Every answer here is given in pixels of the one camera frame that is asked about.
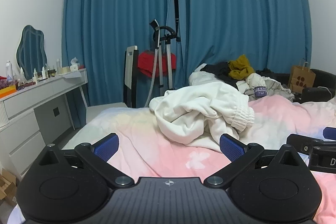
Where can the dark cloth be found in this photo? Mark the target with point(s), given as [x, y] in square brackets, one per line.
[267, 72]

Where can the clear tall bottle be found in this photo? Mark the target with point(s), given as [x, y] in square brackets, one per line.
[57, 64]

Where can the pastel pink blanket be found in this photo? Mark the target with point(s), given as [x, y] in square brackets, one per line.
[283, 119]

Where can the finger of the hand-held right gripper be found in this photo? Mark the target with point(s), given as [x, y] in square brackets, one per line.
[330, 133]
[299, 140]

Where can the white backed chair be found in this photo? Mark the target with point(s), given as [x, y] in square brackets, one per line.
[130, 69]

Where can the orange box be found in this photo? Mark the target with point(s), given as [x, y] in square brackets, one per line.
[7, 92]

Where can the mustard yellow cloth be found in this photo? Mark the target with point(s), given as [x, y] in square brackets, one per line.
[240, 67]

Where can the grey garment with purple label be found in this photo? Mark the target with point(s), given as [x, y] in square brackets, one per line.
[273, 87]

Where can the blue curtain panel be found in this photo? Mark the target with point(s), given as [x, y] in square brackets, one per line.
[110, 24]
[241, 8]

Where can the white spray bottle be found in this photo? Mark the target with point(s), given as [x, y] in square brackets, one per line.
[9, 71]

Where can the small white bottle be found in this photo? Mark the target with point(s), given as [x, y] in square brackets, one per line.
[35, 75]
[43, 73]
[22, 75]

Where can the black cloth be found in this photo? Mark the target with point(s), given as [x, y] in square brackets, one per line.
[219, 70]

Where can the red cloth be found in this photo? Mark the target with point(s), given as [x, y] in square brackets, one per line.
[147, 62]

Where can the cardboard box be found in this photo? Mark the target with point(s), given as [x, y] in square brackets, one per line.
[6, 186]

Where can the white fleece garment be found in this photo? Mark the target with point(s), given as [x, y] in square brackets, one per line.
[199, 106]

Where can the brown paper bag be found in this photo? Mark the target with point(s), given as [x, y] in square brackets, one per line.
[302, 79]

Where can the black armchair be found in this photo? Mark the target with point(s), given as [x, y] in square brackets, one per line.
[319, 94]

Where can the beige box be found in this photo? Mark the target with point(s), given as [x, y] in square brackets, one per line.
[63, 70]

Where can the tissue box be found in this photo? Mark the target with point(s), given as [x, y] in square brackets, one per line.
[74, 66]

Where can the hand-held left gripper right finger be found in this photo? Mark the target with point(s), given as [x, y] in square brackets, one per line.
[231, 147]

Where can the white crumpled garment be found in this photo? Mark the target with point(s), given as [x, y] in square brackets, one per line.
[203, 78]

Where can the grey dressing table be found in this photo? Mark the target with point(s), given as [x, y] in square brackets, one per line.
[29, 106]

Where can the wavy edged mirror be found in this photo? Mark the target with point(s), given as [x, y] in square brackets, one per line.
[30, 53]

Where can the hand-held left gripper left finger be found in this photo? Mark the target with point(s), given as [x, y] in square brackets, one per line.
[106, 147]

